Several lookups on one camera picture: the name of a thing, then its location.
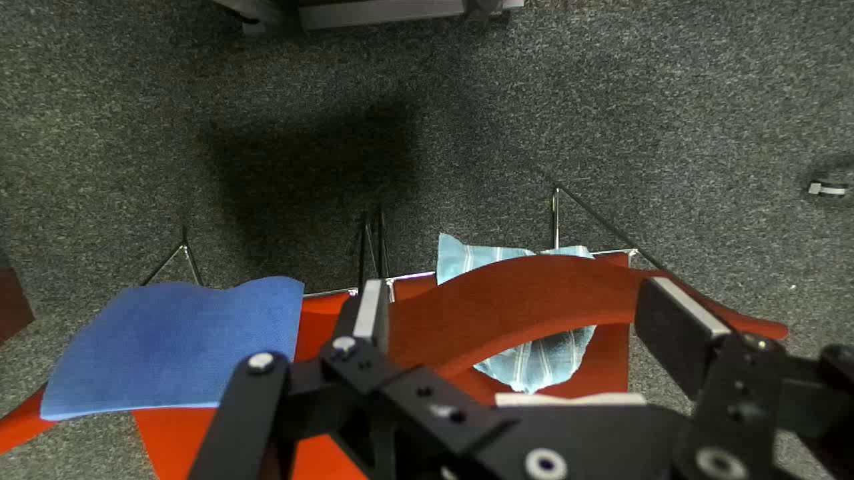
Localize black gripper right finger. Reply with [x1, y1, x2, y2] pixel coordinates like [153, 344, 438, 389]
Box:
[634, 276, 854, 480]

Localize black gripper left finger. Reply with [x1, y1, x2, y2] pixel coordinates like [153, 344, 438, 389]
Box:
[189, 279, 522, 480]

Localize blue perforated towel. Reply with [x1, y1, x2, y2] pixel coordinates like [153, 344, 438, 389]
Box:
[37, 276, 308, 424]

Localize light blue checked towel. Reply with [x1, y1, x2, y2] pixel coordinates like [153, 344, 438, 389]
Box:
[436, 232, 599, 396]

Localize small metal floor fitting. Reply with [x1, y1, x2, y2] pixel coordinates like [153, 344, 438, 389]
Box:
[805, 159, 854, 203]

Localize red chair black legs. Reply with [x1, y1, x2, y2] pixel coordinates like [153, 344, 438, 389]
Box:
[0, 224, 358, 480]

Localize grey metal floor foot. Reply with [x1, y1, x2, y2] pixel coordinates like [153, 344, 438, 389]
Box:
[211, 0, 528, 35]

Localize dark brown block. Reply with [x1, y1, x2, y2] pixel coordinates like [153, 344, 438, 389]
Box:
[0, 251, 37, 344]

